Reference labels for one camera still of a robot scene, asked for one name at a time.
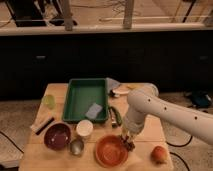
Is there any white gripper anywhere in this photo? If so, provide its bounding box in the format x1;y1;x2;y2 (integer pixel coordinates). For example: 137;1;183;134
122;111;144;138

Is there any dark grape bunch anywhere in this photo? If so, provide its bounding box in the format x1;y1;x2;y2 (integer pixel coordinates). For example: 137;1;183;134
121;136;135;151

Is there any red bowl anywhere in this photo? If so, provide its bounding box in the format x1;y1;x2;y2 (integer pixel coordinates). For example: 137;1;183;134
94;135;128;168

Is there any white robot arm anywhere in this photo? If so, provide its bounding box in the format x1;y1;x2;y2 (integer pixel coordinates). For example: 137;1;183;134
123;84;213;145

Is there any purple bowl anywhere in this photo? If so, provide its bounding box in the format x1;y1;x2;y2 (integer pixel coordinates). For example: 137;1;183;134
44;123;71;150

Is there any grey sponge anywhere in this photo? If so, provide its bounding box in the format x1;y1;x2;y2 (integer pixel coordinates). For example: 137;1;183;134
85;103;102;119

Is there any red apple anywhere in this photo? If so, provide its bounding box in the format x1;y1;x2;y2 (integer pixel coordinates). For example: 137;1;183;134
151;146;167;163

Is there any grey cloth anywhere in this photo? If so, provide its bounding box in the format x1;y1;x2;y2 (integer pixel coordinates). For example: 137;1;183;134
106;77;121;92

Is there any white cup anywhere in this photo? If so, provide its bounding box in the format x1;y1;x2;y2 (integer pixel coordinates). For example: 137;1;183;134
76;120;93;138

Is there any green plastic tray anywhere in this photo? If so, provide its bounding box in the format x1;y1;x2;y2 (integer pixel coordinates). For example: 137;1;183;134
62;78;108;123

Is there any small metal cup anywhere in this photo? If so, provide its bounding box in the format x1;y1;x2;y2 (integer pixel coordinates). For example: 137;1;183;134
69;139;84;156

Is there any black and white brush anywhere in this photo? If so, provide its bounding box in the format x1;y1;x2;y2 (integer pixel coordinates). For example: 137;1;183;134
30;117;54;135

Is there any white handled spatula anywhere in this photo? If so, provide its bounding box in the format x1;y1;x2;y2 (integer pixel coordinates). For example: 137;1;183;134
109;89;130;98

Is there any black cable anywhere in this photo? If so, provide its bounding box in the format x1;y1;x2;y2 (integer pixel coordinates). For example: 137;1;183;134
165;134;195;148

